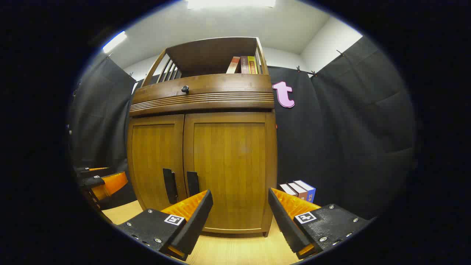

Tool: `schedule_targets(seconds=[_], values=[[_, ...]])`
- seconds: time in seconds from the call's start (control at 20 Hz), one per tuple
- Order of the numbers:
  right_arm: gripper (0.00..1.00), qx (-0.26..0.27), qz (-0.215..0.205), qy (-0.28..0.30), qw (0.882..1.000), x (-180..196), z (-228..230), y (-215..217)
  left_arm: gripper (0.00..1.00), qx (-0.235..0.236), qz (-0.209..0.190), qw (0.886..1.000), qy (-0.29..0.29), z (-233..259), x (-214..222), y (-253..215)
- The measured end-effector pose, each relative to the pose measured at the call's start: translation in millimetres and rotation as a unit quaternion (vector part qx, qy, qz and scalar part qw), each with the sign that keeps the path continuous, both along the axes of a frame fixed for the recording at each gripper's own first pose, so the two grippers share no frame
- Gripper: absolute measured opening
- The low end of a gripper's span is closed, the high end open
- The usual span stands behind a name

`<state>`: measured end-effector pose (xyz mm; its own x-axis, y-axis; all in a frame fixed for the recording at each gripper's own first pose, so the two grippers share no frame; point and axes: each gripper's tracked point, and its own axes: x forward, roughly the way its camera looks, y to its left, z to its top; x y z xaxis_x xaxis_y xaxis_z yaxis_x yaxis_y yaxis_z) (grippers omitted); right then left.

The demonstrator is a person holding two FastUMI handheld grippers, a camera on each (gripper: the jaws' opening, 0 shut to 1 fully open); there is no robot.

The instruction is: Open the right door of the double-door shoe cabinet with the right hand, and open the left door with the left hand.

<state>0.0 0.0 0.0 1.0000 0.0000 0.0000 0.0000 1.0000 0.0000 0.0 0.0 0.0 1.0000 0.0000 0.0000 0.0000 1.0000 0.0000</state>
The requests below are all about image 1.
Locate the wooden double-door shoe cabinet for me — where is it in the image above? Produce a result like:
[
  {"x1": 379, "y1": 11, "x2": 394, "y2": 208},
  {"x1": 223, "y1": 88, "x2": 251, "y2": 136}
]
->
[{"x1": 127, "y1": 37, "x2": 278, "y2": 237}]

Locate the wooden grooved cabinet drawer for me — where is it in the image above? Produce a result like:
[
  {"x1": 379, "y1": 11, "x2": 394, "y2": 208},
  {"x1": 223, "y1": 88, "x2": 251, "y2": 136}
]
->
[{"x1": 130, "y1": 74, "x2": 275, "y2": 117}]

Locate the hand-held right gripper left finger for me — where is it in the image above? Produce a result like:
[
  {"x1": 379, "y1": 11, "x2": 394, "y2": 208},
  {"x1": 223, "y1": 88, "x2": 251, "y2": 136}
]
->
[{"x1": 114, "y1": 190, "x2": 214, "y2": 262}]

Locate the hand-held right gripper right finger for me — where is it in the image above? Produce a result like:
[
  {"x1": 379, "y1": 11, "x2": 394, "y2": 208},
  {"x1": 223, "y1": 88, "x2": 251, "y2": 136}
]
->
[{"x1": 268, "y1": 187, "x2": 376, "y2": 260}]

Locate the black backdrop cloth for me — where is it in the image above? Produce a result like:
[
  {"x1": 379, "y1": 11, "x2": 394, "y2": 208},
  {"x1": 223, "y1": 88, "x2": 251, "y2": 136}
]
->
[{"x1": 68, "y1": 35, "x2": 418, "y2": 221}]

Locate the blue thick book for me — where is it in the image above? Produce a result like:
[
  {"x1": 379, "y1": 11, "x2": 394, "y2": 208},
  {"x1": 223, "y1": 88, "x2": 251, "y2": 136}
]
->
[{"x1": 294, "y1": 180, "x2": 316, "y2": 203}]

